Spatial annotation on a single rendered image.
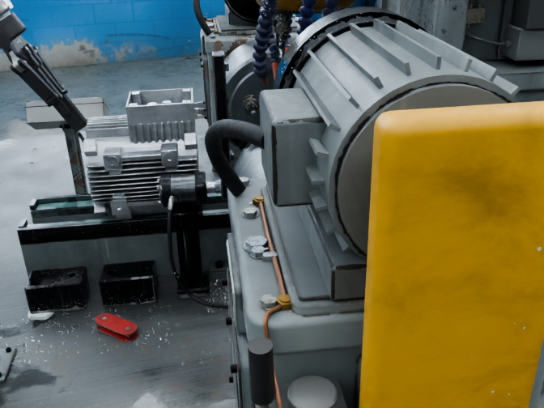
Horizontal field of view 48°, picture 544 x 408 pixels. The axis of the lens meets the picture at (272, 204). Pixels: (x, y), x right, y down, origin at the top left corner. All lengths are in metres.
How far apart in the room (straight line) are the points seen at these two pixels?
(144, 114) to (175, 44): 5.64
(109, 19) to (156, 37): 0.50
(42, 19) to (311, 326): 6.30
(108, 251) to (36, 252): 0.13
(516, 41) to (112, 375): 0.85
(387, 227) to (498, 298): 0.10
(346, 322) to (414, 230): 0.15
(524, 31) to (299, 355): 0.74
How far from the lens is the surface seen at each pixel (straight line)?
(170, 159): 1.10
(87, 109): 1.43
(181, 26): 6.73
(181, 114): 1.12
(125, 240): 1.20
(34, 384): 1.05
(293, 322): 0.50
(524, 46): 1.12
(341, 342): 0.52
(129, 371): 1.02
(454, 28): 1.04
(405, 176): 0.36
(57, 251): 1.23
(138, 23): 6.69
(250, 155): 0.91
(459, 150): 0.37
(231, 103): 1.38
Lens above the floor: 1.46
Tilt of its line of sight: 26 degrees down
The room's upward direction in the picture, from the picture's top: 2 degrees counter-clockwise
